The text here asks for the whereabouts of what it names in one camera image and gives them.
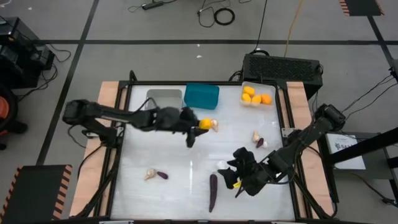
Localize black floor cable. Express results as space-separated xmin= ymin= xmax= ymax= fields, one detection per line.
xmin=253 ymin=0 xmax=269 ymax=55

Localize black orange round device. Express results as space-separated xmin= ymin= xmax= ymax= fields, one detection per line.
xmin=0 ymin=84 xmax=29 ymax=151

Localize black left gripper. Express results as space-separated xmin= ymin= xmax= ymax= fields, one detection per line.
xmin=155 ymin=106 xmax=210 ymax=149

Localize black stand beam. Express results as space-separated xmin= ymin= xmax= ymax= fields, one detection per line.
xmin=328 ymin=126 xmax=398 ymax=166

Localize clear plastic tray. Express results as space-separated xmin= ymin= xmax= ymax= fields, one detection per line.
xmin=239 ymin=81 xmax=277 ymax=108

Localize black table frame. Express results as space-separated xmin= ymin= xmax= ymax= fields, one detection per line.
xmin=76 ymin=70 xmax=338 ymax=224

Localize teal plastic basket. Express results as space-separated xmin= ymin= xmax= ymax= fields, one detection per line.
xmin=183 ymin=82 xmax=220 ymax=110

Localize black computer case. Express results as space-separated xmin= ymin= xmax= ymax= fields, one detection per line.
xmin=241 ymin=53 xmax=324 ymax=100

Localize orange floor cable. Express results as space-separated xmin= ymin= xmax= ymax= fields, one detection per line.
xmin=283 ymin=0 xmax=304 ymax=58

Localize black power strip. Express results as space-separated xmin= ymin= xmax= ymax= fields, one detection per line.
xmin=141 ymin=1 xmax=165 ymax=10

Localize black equipment cart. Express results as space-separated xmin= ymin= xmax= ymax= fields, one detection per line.
xmin=0 ymin=17 xmax=56 ymax=90

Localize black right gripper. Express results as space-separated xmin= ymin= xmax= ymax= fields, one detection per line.
xmin=217 ymin=147 xmax=274 ymax=197

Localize grey plastic basket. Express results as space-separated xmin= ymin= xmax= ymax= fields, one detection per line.
xmin=145 ymin=88 xmax=184 ymax=111

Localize coiled black cable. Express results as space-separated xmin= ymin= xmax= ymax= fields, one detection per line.
xmin=213 ymin=7 xmax=236 ymax=26

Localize thin looped black cable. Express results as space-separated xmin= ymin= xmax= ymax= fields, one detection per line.
xmin=197 ymin=0 xmax=216 ymax=28

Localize white printed box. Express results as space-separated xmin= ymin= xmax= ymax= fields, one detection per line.
xmin=325 ymin=133 xmax=367 ymax=170

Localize wooden side board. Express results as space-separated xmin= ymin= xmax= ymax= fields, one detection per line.
xmin=278 ymin=81 xmax=335 ymax=218
xmin=68 ymin=81 xmax=129 ymax=218

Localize black mat hazard stripes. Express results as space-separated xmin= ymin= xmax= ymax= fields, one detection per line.
xmin=338 ymin=0 xmax=385 ymax=17
xmin=0 ymin=164 xmax=73 ymax=224

